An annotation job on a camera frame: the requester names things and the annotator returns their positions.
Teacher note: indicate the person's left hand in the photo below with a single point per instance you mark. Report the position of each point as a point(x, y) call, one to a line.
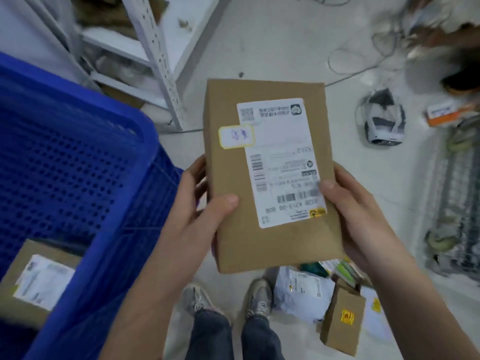
point(187, 239)

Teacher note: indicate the person's right hand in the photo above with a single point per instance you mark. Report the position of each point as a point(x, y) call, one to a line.
point(360, 228)

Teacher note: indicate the large brown box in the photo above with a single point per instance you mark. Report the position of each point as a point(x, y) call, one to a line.
point(225, 239)

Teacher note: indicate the pile of small parcels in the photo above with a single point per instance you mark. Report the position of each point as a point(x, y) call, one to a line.
point(341, 333)

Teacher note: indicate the blue plastic crate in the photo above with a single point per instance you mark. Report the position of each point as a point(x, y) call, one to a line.
point(75, 164)

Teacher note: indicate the small brown box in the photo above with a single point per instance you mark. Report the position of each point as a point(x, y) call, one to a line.
point(37, 281)

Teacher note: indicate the person's right forearm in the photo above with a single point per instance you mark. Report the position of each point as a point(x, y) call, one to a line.
point(420, 314)

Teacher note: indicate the person's left grey shoe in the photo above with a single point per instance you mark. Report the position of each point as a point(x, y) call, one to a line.
point(198, 298)

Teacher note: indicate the person's grey shoe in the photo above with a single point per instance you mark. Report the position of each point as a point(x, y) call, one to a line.
point(198, 298)
point(258, 296)

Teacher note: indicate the person's right grey shoe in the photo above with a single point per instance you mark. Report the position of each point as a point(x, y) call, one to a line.
point(258, 296)

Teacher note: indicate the person's left leg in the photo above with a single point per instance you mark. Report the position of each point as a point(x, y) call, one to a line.
point(210, 337)

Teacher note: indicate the person's leg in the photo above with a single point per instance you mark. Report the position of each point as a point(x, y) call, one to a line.
point(260, 341)
point(210, 337)

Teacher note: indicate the person's right leg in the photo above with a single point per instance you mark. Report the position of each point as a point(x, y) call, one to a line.
point(260, 341)

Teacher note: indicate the white grey device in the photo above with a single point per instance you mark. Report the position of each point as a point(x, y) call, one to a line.
point(382, 123)

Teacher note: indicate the white metal shelf rack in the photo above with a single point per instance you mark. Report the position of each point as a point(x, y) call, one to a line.
point(157, 52)

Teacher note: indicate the heap of torn brown cartons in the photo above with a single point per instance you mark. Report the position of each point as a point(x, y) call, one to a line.
point(108, 14)

